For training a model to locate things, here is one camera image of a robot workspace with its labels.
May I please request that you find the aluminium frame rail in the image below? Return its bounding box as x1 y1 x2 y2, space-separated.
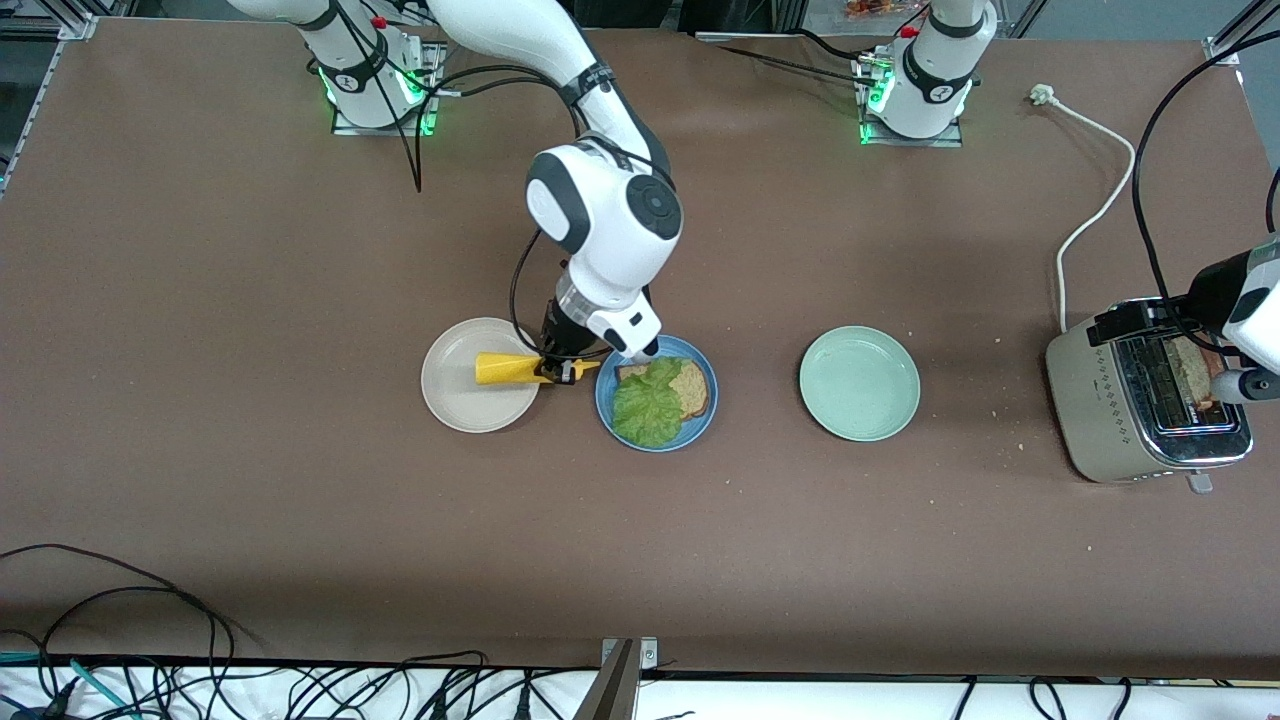
0 0 101 43
1205 0 1280 67

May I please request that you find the yellow squeeze bottle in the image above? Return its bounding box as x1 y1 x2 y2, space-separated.
474 351 603 388

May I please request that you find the beige round plate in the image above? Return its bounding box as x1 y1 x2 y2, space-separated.
420 317 543 434

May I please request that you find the teal cable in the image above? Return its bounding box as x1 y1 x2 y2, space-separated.
0 652 136 719

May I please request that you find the green lettuce leaf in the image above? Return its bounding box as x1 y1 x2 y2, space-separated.
611 358 687 450

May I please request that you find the white toaster power cable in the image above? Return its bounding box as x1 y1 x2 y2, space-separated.
1030 84 1138 336

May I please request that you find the pale green round plate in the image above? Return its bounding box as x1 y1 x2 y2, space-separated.
799 326 922 443

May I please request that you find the brown bread slice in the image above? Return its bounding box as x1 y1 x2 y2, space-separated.
616 357 712 422
1165 336 1217 412

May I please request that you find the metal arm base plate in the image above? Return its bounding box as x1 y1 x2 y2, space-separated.
330 40 443 136
853 55 966 148

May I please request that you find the white bench panel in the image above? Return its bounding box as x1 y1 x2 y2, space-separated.
0 662 1280 720

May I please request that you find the black base cable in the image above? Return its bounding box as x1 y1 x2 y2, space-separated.
795 28 873 63
715 45 881 86

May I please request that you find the long looping black cable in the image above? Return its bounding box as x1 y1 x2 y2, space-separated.
0 544 237 693

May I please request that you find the blue round plate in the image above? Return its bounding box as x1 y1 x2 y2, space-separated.
595 334 719 453

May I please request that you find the aluminium frame post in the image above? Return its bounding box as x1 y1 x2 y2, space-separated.
575 637 659 720

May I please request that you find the beige chrome toaster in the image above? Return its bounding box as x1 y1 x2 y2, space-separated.
1045 296 1254 495

